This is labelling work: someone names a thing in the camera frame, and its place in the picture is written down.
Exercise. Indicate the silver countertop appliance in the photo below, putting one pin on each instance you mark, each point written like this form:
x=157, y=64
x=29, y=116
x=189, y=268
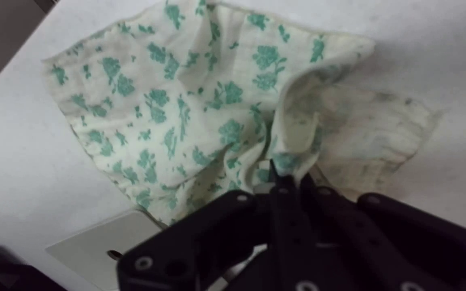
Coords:
x=92, y=250

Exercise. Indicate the green floral white cloth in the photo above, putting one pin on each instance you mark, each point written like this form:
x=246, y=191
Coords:
x=189, y=107

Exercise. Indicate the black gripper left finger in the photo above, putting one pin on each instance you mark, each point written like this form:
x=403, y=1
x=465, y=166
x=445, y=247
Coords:
x=217, y=242

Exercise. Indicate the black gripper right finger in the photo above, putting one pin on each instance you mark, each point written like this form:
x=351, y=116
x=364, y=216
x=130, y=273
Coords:
x=395, y=242

